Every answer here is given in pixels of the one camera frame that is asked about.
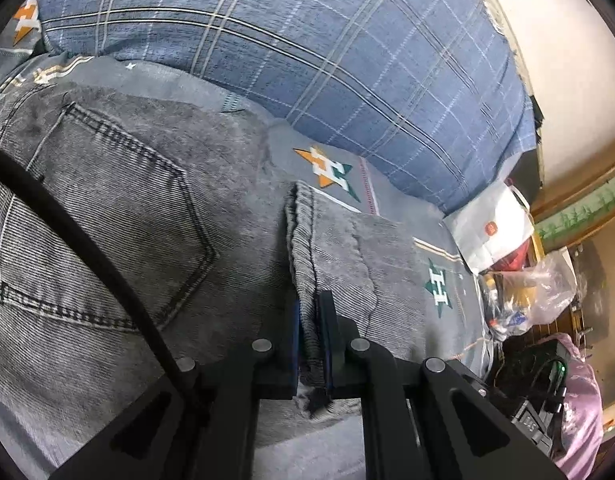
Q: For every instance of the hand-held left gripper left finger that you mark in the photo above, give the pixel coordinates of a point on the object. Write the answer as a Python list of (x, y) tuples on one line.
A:
[(296, 340)]

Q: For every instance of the grey denim pants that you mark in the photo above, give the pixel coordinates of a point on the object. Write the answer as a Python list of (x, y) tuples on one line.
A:
[(112, 210)]

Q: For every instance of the red plastic bag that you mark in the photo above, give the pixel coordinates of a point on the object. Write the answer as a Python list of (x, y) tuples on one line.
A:
[(512, 260)]

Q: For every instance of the clear plastic bag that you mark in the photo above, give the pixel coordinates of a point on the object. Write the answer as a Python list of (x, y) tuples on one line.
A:
[(547, 285)]

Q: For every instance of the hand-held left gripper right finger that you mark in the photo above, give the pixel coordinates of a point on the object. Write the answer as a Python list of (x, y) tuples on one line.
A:
[(326, 340)]

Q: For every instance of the black electronic device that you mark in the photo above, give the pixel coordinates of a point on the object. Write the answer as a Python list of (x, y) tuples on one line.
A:
[(527, 375)]

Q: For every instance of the blue plaid pillow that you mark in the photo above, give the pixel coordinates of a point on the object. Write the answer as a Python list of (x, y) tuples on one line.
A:
[(312, 50)]

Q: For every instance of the white paper bag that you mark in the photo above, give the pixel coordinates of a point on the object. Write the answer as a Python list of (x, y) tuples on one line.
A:
[(477, 247)]

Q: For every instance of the pink cloth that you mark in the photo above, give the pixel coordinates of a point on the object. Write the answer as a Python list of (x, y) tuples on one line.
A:
[(582, 400)]

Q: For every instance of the wooden frame with bamboo print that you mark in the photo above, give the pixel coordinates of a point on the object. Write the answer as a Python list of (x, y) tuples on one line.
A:
[(577, 215)]

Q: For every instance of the grey star-print bedsheet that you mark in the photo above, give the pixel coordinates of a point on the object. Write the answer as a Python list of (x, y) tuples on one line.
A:
[(282, 145)]

